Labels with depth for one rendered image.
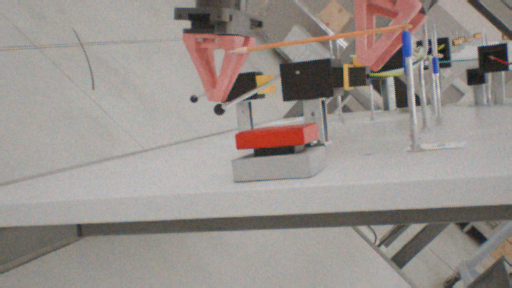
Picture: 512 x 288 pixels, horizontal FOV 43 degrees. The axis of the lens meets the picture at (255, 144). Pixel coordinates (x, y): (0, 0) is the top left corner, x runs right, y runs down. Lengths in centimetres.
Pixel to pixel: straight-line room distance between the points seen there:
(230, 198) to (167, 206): 5
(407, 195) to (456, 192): 3
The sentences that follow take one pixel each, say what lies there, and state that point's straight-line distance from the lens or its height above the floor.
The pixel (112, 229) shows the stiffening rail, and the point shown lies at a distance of 62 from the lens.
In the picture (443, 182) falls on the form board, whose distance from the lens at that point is 39.
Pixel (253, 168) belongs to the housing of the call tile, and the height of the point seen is 108.
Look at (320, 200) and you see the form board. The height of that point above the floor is 110.
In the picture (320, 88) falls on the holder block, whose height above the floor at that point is 112.
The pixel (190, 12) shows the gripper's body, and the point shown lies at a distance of 69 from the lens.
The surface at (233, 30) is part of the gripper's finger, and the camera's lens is 68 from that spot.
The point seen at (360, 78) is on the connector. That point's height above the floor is 115.
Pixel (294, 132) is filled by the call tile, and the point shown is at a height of 112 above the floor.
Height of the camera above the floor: 121
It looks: 16 degrees down
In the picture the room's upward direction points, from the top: 43 degrees clockwise
